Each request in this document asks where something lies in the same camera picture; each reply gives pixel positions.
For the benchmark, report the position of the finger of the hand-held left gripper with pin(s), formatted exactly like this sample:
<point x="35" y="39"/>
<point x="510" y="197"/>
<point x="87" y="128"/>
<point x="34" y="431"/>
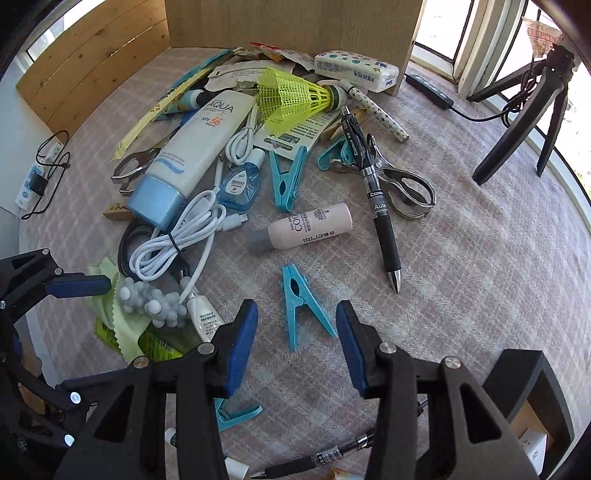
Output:
<point x="69" y="406"/>
<point x="78" y="285"/>

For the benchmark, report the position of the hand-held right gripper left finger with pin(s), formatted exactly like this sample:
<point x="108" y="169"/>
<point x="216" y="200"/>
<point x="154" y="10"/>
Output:
<point x="240" y="350"/>

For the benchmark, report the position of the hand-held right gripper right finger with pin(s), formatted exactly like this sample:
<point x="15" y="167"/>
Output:
<point x="353" y="355"/>

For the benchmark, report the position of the green cleaning cloth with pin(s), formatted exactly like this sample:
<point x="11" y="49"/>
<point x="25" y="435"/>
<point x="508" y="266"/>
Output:
<point x="104" y="304"/>

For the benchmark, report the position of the white knobby massage ball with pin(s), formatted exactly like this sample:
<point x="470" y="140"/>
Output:
<point x="152" y="302"/>

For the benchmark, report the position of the blue clothespin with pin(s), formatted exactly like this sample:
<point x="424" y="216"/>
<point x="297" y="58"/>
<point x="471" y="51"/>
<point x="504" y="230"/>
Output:
<point x="295" y="295"/>
<point x="231" y="417"/>
<point x="330" y="157"/>
<point x="286" y="184"/>

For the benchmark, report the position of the pink bottle grey cap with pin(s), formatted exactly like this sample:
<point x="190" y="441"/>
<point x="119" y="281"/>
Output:
<point x="309" y="226"/>

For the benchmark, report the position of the black rectangular tray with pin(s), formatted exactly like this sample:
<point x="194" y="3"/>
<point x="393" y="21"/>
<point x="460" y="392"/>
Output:
<point x="517" y="369"/>

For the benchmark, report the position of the white blue sunscreen tube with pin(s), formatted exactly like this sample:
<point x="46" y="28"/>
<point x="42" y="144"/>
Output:
<point x="194" y="147"/>

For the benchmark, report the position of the long yellow sachet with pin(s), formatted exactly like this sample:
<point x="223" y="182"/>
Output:
<point x="152" y="110"/>

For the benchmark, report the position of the white cardboard box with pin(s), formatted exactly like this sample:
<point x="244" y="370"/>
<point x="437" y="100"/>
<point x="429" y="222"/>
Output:
<point x="531" y="445"/>

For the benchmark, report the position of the small white tube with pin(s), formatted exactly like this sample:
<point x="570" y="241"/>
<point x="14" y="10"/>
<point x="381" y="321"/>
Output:
<point x="205" y="318"/>

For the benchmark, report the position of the wooden clothespin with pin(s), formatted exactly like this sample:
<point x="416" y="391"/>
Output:
<point x="115" y="212"/>

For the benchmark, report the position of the white power strip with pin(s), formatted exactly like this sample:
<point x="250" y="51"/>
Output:
<point x="23" y="196"/>

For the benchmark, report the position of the black gel pen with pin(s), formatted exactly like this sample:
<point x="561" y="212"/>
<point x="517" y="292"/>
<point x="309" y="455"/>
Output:
<point x="323" y="458"/>
<point x="383" y="221"/>

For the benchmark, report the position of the black adapter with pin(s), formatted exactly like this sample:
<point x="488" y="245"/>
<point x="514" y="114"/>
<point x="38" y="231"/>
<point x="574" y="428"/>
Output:
<point x="37" y="185"/>

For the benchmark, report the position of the small white bottle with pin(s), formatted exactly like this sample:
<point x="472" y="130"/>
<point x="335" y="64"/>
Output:
<point x="236" y="468"/>

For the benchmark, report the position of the blue correction tape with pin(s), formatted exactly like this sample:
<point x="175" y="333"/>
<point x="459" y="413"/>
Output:
<point x="240" y="184"/>

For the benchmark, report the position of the blue orange tube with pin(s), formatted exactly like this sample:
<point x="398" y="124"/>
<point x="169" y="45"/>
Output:
<point x="184" y="102"/>

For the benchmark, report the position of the white green label card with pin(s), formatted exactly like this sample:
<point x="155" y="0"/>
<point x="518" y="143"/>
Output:
<point x="300" y="134"/>

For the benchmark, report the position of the pine slat panel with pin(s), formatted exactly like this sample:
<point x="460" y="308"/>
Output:
<point x="92" y="60"/>

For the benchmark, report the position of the patterned white pen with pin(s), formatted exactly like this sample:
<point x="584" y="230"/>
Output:
<point x="383" y="115"/>

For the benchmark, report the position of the yellow shuttlecock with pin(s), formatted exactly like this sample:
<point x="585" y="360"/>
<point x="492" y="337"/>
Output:
<point x="286" y="94"/>

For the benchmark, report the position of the torn white sachet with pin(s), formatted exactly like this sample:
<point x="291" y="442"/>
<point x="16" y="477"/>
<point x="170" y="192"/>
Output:
<point x="231" y="74"/>

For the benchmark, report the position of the black tripod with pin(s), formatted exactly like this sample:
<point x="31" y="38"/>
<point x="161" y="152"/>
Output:
<point x="508" y="138"/>

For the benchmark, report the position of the black inline remote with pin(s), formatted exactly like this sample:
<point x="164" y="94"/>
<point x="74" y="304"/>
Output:
<point x="429" y="90"/>

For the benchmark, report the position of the patterned white tissue pack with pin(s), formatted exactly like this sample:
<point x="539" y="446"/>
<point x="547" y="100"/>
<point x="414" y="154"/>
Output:
<point x="351" y="69"/>

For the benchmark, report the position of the light wooden board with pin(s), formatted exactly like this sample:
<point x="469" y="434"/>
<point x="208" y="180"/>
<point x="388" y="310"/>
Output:
<point x="300" y="23"/>

